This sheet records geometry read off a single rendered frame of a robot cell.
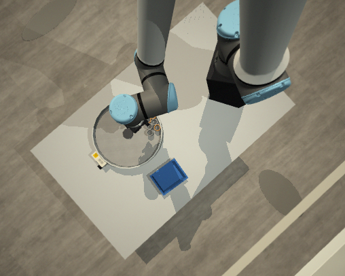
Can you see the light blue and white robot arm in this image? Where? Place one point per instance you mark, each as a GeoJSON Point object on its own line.
{"type": "Point", "coordinates": [256, 47]}

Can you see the blue crate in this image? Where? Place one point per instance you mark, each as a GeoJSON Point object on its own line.
{"type": "Point", "coordinates": [168, 177]}

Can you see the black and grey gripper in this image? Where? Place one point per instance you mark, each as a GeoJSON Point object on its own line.
{"type": "Point", "coordinates": [136, 129]}

